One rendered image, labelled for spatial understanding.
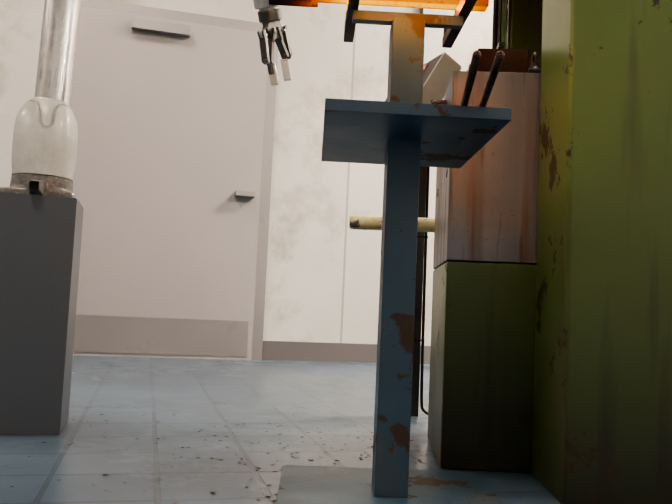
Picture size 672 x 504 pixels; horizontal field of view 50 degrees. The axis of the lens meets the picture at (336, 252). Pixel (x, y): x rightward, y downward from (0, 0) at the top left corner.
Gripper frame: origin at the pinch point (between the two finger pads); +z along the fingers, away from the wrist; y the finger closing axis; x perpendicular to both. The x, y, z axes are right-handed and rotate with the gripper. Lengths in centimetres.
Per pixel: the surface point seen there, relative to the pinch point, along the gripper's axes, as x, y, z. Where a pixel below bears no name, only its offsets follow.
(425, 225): -48, -4, 49
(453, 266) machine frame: -77, -55, 39
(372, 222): -33, -11, 46
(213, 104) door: 164, 155, 36
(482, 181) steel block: -81, -43, 22
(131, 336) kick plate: 184, 61, 155
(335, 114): -77, -95, -6
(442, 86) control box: -45, 25, 12
